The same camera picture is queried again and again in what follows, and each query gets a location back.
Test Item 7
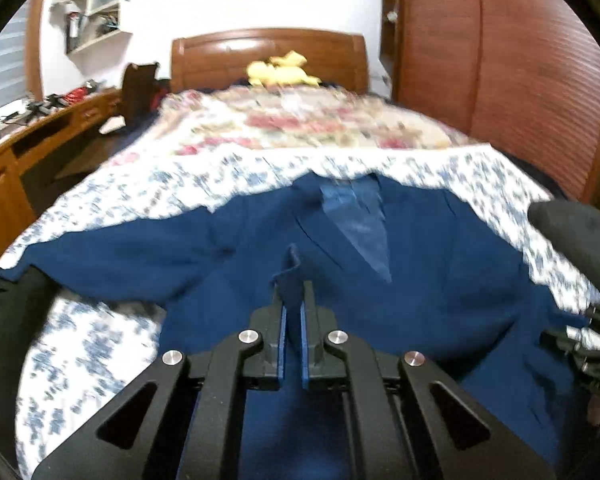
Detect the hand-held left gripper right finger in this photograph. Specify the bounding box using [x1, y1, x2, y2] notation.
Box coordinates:
[299, 281, 562, 480]

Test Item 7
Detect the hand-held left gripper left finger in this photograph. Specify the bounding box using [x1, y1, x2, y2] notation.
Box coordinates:
[31, 280, 288, 480]

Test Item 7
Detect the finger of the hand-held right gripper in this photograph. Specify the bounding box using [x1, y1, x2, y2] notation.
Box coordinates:
[540, 327, 581, 361]

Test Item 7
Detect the dark blue knit jacket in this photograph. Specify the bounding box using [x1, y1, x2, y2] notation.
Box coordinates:
[17, 172, 588, 480]

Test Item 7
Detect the black rolled cloth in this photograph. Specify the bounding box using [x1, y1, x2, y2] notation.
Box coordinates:
[527, 200, 600, 306]

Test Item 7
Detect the blue floral bed sheet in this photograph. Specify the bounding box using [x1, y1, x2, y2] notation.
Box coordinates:
[0, 145, 600, 480]

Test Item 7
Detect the pink floral blanket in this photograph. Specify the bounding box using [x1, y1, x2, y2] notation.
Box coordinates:
[112, 85, 491, 166]

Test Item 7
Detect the yellow plush toy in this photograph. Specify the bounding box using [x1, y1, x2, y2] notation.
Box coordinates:
[246, 50, 322, 87]

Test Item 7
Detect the black garment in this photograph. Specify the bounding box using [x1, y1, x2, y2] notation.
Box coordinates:
[0, 265, 56, 461]

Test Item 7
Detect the wooden slatted wardrobe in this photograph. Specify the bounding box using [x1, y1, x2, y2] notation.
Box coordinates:
[380, 0, 600, 206]

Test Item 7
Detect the wooden bed headboard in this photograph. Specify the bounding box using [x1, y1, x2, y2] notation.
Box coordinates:
[171, 27, 370, 96]

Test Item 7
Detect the dark desk chair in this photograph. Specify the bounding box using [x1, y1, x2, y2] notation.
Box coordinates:
[121, 61, 161, 126]

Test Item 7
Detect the wooden desk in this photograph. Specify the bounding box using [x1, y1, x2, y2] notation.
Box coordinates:
[0, 87, 126, 261]

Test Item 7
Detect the black desk gadget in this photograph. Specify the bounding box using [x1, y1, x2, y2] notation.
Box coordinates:
[27, 95, 63, 116]

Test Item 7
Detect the window blind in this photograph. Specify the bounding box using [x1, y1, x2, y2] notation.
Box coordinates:
[0, 0, 36, 121]

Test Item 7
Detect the white wall shelf with books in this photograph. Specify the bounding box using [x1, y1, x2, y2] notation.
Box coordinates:
[50, 0, 133, 56]

